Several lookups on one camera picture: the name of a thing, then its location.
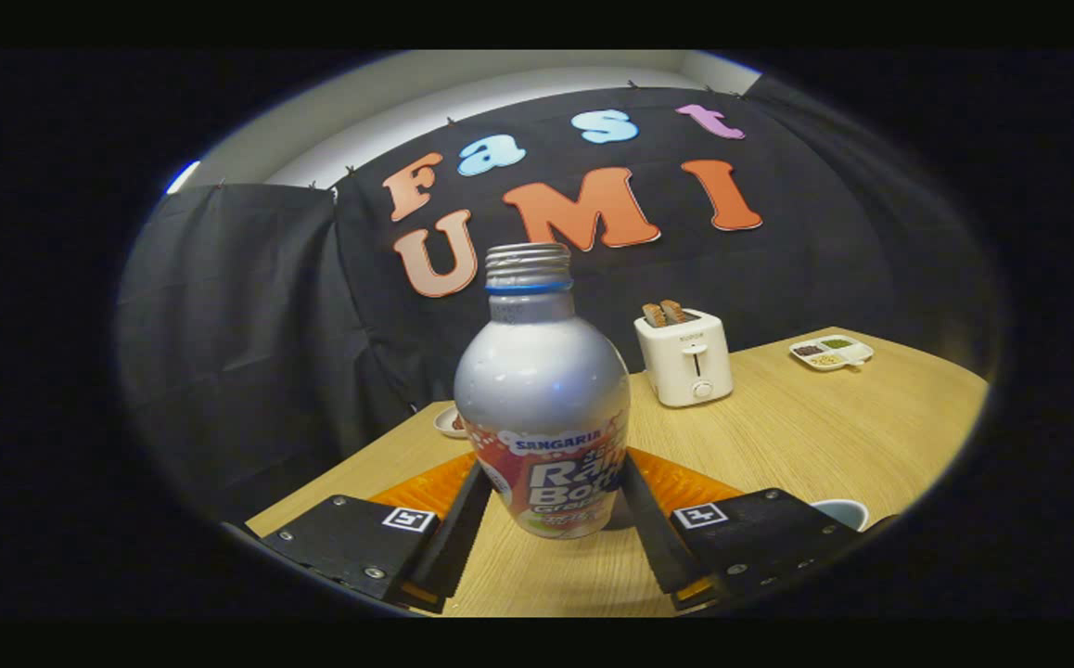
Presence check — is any white cup with handle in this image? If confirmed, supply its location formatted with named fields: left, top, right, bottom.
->
left=811, top=498, right=870, bottom=532

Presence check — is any white divided dish with food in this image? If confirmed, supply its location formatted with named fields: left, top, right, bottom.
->
left=788, top=334, right=875, bottom=372

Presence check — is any wooden table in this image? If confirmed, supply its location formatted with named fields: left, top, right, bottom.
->
left=245, top=327, right=991, bottom=618

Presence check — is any silver juice bottle pink label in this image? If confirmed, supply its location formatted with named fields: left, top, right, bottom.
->
left=454, top=242, right=633, bottom=540

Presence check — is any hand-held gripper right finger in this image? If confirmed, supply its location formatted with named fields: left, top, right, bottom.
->
left=620, top=448, right=872, bottom=611

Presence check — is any white toaster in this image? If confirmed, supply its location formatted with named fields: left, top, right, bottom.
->
left=633, top=308, right=735, bottom=408

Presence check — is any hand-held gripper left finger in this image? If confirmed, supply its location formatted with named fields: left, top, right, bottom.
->
left=259, top=452, right=493, bottom=615

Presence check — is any black backdrop cloth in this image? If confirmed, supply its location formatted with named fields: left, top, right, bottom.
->
left=115, top=74, right=1002, bottom=520

